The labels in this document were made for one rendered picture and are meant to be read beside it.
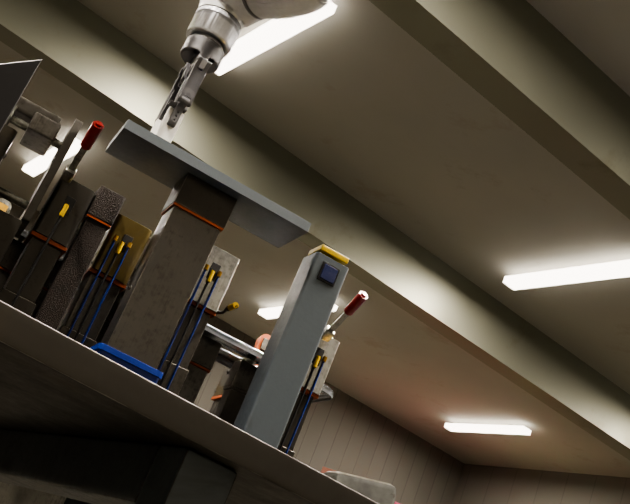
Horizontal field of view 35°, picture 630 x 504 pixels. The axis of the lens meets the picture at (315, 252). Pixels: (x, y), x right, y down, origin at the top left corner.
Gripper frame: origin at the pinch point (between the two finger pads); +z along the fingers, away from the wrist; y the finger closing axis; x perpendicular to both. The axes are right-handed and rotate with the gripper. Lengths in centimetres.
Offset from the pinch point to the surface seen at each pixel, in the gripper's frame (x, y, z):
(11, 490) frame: -16, 73, 61
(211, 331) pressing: -29.6, 23.0, 21.0
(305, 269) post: -33.9, -2.2, 9.4
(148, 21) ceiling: -17, 378, -228
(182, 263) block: -12.3, -4.2, 20.4
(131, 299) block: -7.1, -4.0, 30.0
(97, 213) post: 2.5, 9.4, 15.3
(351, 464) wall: -500, 893, -156
